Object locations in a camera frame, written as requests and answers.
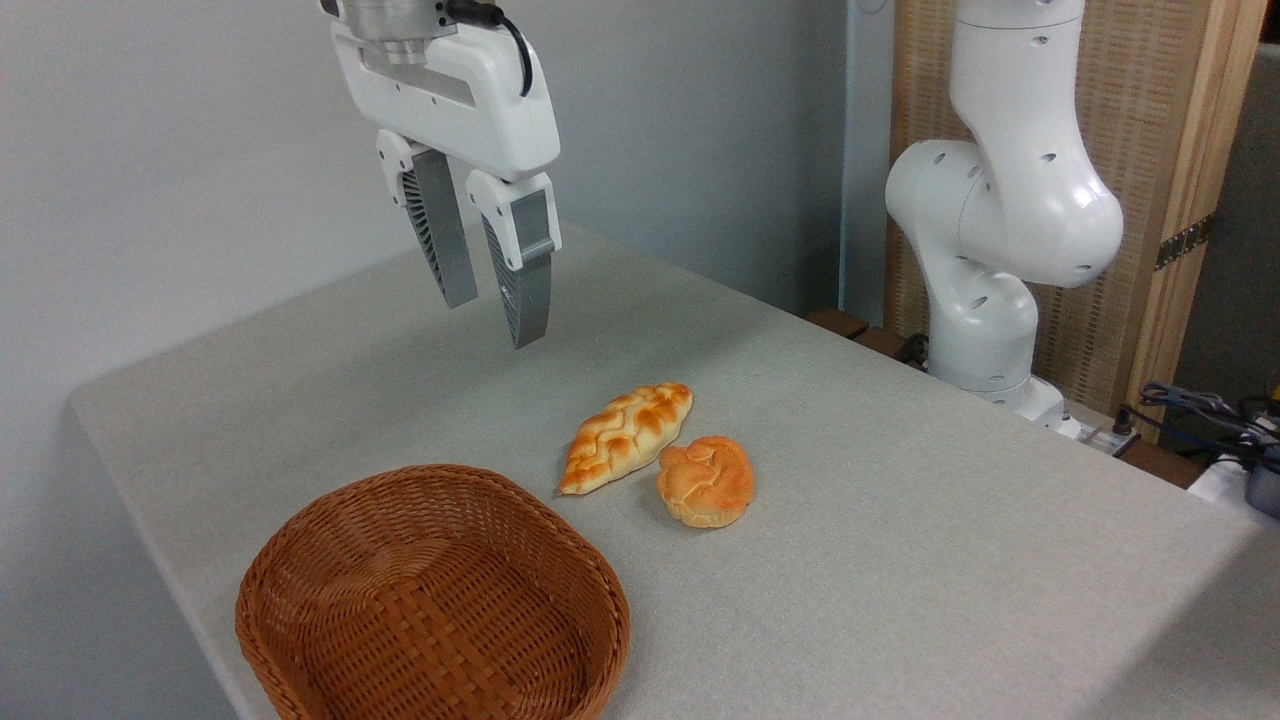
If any small brown wooden block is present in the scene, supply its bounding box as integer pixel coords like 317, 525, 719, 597
805, 308, 871, 341

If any long brown wooden block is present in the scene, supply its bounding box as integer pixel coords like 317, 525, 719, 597
852, 327, 926, 368

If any round knotted bread roll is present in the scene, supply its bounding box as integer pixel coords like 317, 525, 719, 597
656, 436, 757, 529

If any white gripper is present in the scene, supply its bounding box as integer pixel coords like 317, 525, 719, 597
330, 20, 563, 350

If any white power strip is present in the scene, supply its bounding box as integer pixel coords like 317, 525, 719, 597
1058, 415, 1142, 458

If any bundle of dark cables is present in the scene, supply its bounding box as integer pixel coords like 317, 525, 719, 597
1138, 380, 1280, 453

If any long braided bread loaf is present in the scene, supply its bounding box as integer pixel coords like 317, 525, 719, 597
557, 383, 694, 497

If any grey blue box device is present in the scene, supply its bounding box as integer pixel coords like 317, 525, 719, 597
1244, 455, 1280, 519

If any wooden rattan screen panel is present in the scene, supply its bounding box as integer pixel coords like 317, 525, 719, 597
885, 0, 1269, 441

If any brass hinge on screen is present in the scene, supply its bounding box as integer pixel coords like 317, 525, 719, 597
1155, 213, 1216, 272

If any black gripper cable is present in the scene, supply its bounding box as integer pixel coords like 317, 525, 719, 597
445, 0, 535, 99

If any brown woven wicker basket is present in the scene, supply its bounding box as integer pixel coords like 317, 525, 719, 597
235, 464, 632, 720

